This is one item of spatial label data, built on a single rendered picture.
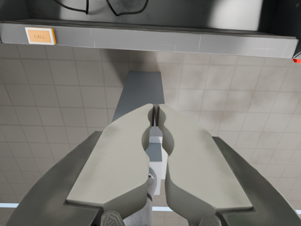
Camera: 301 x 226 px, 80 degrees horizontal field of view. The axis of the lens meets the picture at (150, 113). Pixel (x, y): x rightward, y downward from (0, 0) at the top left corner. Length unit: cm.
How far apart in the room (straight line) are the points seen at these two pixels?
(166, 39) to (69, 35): 20
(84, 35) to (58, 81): 121
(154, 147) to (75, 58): 102
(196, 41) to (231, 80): 117
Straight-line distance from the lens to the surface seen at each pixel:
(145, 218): 58
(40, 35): 45
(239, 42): 44
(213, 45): 42
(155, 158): 65
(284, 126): 203
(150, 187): 64
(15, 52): 170
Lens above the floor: 135
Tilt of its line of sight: 60 degrees down
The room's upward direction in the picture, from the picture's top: 179 degrees counter-clockwise
